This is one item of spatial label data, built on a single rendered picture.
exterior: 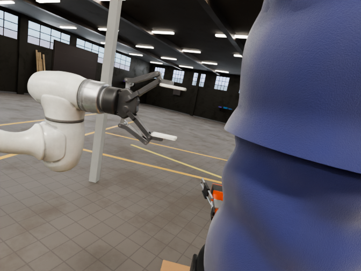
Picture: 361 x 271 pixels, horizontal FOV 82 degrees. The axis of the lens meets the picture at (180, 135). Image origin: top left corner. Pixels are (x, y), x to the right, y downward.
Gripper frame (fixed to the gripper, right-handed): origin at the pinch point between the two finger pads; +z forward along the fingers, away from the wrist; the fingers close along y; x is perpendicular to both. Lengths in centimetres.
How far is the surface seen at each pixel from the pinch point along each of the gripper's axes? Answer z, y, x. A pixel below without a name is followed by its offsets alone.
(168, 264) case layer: 7, 104, -62
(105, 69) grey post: -140, -19, -244
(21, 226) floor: -150, 158, -122
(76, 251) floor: -81, 158, -109
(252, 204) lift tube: 14.1, 5.4, 33.2
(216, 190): 20.5, 32.2, -30.9
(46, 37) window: -909, -167, -1091
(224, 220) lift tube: 12.5, 10.7, 29.1
